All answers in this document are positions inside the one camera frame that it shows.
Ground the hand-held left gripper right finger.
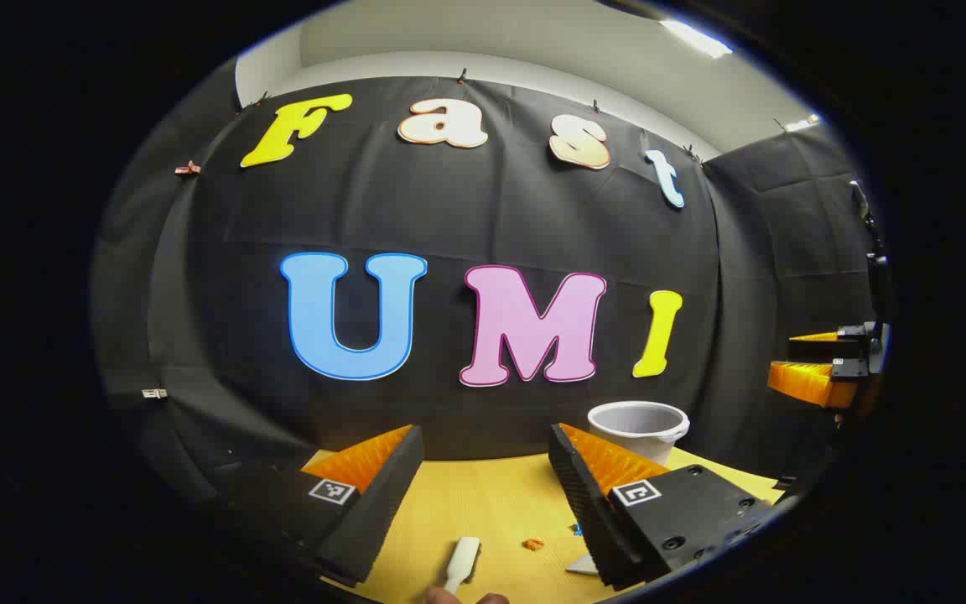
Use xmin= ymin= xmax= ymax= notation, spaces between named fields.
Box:
xmin=548 ymin=422 xmax=787 ymax=592

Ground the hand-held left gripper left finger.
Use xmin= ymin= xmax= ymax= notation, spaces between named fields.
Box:
xmin=223 ymin=424 xmax=426 ymax=588

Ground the white garbage bin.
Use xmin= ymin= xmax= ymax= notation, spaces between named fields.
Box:
xmin=587 ymin=400 xmax=691 ymax=467

